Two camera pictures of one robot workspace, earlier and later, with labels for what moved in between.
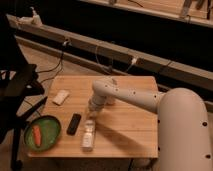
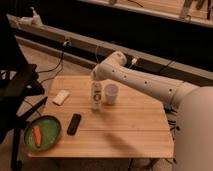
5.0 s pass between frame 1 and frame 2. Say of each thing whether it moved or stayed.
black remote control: stayed
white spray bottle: stayed
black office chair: stayed
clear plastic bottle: moved
